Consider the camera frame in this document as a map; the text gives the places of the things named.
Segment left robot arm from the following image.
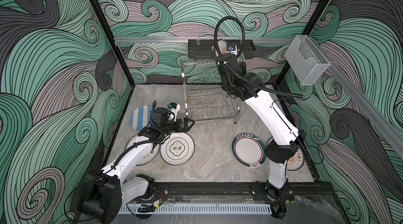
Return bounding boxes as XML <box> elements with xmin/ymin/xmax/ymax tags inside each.
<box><xmin>78</xmin><ymin>103</ymin><xmax>195</xmax><ymax>224</ymax></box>

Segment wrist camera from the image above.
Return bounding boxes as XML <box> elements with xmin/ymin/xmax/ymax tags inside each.
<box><xmin>167</xmin><ymin>102</ymin><xmax>181</xmax><ymax>122</ymax></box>
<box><xmin>227</xmin><ymin>43</ymin><xmax>239</xmax><ymax>55</ymax></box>

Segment green red rimmed plate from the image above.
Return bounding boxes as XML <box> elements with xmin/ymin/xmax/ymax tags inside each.
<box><xmin>231</xmin><ymin>133</ymin><xmax>267</xmax><ymax>168</ymax></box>

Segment steel two-tier dish rack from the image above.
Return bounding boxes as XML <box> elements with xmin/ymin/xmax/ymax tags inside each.
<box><xmin>181</xmin><ymin>60</ymin><xmax>240</xmax><ymax>124</ymax></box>

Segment clear mesh wall bin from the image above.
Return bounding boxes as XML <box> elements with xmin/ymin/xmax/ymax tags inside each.
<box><xmin>284</xmin><ymin>35</ymin><xmax>330</xmax><ymax>86</ymax></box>

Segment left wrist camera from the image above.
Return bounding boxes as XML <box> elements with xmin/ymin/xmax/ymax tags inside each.
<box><xmin>167</xmin><ymin>102</ymin><xmax>181</xmax><ymax>122</ymax></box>

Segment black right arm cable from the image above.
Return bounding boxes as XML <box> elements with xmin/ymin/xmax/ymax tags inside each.
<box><xmin>213</xmin><ymin>16</ymin><xmax>303</xmax><ymax>99</ymax></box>

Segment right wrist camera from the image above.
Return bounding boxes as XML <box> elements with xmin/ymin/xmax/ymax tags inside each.
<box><xmin>227</xmin><ymin>43</ymin><xmax>239</xmax><ymax>55</ymax></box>

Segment black wall shelf basket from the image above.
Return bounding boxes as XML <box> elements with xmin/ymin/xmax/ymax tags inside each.
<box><xmin>187</xmin><ymin>39</ymin><xmax>256</xmax><ymax>60</ymax></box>

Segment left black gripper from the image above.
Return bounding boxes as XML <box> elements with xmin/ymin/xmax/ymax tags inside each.
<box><xmin>161</xmin><ymin>118</ymin><xmax>194</xmax><ymax>136</ymax></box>

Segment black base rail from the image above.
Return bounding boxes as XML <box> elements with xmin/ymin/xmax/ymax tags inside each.
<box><xmin>154</xmin><ymin>182</ymin><xmax>335</xmax><ymax>202</ymax></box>

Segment orange sunburst plate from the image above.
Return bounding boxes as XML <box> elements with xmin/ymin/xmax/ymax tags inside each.
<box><xmin>218</xmin><ymin>39</ymin><xmax>227</xmax><ymax>55</ymax></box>
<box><xmin>264</xmin><ymin>139</ymin><xmax>305</xmax><ymax>171</ymax></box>

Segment white plate red characters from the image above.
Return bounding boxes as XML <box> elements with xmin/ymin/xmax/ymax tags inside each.
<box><xmin>125</xmin><ymin>135</ymin><xmax>160</xmax><ymax>166</ymax></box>

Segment white slotted cable duct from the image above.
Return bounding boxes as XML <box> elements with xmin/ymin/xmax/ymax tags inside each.
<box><xmin>119</xmin><ymin>203</ymin><xmax>273</xmax><ymax>216</ymax></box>

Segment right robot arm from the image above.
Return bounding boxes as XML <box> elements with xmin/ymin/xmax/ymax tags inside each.
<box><xmin>215</xmin><ymin>52</ymin><xmax>300</xmax><ymax>200</ymax></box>

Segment blue striped plate left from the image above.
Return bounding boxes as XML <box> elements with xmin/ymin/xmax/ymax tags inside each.
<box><xmin>129</xmin><ymin>105</ymin><xmax>152</xmax><ymax>131</ymax></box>

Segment white plate green clover outline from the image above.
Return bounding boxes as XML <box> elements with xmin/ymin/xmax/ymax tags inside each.
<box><xmin>160</xmin><ymin>133</ymin><xmax>195</xmax><ymax>166</ymax></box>

